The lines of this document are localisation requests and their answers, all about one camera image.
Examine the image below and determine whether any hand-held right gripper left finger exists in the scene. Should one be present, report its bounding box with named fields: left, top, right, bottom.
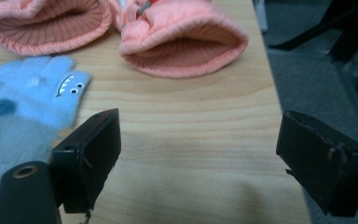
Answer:
left=49, top=107, right=122, bottom=215

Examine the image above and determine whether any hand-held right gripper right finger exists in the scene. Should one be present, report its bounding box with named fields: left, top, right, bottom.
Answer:
left=275, top=109, right=358, bottom=217

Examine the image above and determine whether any blue knitted monster glove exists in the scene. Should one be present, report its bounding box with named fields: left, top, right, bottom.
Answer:
left=0, top=55, right=92, bottom=202

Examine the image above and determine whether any pink ski glove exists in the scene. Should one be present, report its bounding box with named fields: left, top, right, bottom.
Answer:
left=0, top=0, right=113, bottom=57
left=108, top=0, right=250, bottom=79

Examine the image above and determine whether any black tripod stand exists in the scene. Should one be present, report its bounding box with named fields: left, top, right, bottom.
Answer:
left=268, top=0, right=358, bottom=110

